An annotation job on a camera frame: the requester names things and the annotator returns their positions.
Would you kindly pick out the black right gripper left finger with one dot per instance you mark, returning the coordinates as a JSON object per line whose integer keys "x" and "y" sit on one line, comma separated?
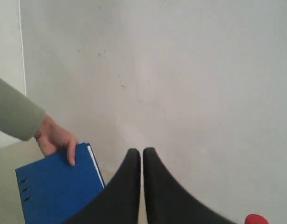
{"x": 118, "y": 203}

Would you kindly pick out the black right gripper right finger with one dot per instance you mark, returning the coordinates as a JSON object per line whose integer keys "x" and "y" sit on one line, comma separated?
{"x": 167, "y": 202}

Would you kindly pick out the blue ring-binder notebook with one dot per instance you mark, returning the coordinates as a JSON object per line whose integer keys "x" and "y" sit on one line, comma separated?
{"x": 51, "y": 190}

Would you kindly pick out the clear water bottle red cap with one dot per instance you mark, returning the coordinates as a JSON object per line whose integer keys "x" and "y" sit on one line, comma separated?
{"x": 255, "y": 219}

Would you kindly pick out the person's bare hand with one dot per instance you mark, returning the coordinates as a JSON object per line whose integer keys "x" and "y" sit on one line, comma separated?
{"x": 53, "y": 138}

